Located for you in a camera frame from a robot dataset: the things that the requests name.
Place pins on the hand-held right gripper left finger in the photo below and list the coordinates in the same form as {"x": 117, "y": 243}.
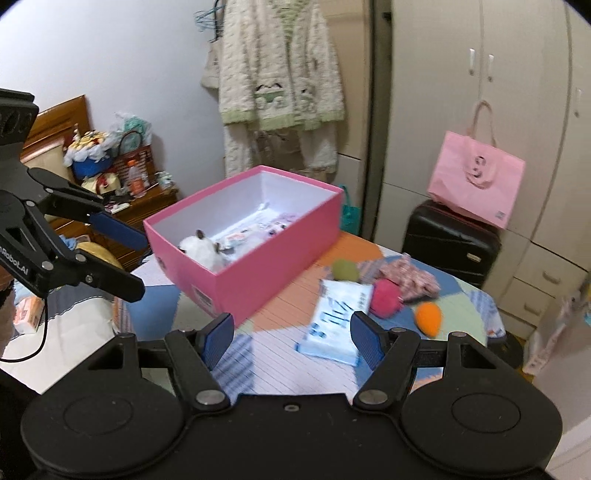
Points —
{"x": 217, "y": 340}

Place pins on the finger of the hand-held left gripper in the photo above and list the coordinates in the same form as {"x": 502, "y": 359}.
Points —
{"x": 111, "y": 279}
{"x": 122, "y": 230}

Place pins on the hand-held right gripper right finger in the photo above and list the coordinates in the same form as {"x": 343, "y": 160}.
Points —
{"x": 367, "y": 342}

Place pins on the blue white tissue packet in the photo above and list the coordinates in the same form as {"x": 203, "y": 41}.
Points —
{"x": 332, "y": 323}

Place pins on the pink plush ball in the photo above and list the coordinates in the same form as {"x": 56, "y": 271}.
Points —
{"x": 385, "y": 300}

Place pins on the orange plush carrot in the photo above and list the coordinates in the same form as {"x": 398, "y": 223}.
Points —
{"x": 429, "y": 319}

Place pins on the green plush ball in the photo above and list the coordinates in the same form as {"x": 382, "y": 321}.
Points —
{"x": 345, "y": 271}

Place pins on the pink floral cloth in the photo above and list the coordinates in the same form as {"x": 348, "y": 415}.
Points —
{"x": 411, "y": 277}

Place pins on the white plush toy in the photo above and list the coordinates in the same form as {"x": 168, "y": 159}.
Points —
{"x": 198, "y": 251}

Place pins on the pink cardboard box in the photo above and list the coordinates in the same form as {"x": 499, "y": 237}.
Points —
{"x": 277, "y": 277}

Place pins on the small white box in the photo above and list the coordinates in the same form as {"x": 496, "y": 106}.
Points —
{"x": 235, "y": 240}

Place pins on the yellow pillow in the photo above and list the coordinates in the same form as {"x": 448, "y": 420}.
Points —
{"x": 99, "y": 254}

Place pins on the wooden nightstand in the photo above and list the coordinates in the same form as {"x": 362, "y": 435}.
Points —
{"x": 147, "y": 205}

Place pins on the orange drink bottle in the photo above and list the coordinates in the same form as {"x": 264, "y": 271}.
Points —
{"x": 137, "y": 182}

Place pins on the cream handbag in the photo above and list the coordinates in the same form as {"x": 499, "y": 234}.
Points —
{"x": 102, "y": 183}

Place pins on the orange tissue pack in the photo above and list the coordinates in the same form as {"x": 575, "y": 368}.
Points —
{"x": 28, "y": 316}

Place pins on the grey white bed sheet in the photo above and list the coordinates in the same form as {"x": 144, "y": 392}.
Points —
{"x": 74, "y": 332}

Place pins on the checkered handbag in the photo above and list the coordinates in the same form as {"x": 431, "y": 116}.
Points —
{"x": 141, "y": 159}

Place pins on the white plastic bag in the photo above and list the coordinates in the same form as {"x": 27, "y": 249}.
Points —
{"x": 131, "y": 124}

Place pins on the wooden headboard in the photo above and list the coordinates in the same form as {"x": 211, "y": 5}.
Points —
{"x": 60, "y": 120}

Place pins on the black suitcase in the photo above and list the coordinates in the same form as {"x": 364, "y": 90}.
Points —
{"x": 443, "y": 240}

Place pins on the teal tote bag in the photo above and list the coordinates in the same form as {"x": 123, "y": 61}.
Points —
{"x": 350, "y": 212}

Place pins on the beige canvas tote bag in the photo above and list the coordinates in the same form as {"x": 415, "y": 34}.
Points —
{"x": 212, "y": 69}

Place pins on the pink tote bag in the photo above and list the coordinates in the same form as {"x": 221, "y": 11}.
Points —
{"x": 475, "y": 180}

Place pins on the fluffy white pajama jacket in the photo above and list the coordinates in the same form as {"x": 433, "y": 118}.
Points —
{"x": 268, "y": 69}

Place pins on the black stand pole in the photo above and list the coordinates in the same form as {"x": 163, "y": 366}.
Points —
{"x": 378, "y": 92}

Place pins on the beige wardrobe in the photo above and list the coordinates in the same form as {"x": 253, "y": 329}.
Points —
{"x": 508, "y": 69}

